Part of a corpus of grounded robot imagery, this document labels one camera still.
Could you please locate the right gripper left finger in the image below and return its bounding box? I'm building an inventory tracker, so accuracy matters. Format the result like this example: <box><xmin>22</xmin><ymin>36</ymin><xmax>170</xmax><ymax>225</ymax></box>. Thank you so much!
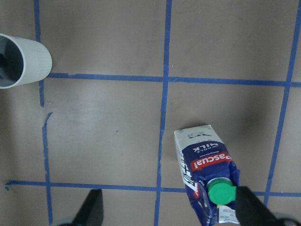
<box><xmin>71</xmin><ymin>189</ymin><xmax>104</xmax><ymax>226</ymax></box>

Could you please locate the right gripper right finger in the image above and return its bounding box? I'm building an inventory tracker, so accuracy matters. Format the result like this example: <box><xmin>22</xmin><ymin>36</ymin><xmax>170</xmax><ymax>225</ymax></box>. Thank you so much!
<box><xmin>235</xmin><ymin>186</ymin><xmax>301</xmax><ymax>226</ymax></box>

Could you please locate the blue white milk carton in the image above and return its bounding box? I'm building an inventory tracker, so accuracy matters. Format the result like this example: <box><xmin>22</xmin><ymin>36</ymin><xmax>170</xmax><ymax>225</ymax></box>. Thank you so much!
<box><xmin>174</xmin><ymin>125</ymin><xmax>240</xmax><ymax>226</ymax></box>

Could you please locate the white mug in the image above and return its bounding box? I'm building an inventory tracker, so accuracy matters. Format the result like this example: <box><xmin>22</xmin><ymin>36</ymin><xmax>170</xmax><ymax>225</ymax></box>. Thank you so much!
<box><xmin>0</xmin><ymin>34</ymin><xmax>52</xmax><ymax>89</ymax></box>

